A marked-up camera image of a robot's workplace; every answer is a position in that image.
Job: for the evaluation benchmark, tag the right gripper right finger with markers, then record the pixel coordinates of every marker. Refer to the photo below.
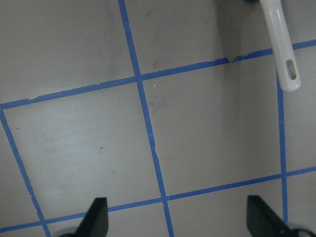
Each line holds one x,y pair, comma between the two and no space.
262,221

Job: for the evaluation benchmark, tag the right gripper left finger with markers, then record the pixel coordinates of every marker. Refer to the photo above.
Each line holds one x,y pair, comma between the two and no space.
96,222

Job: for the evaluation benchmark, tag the beige hand brush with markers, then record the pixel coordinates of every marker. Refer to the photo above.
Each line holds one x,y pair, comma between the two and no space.
286,64

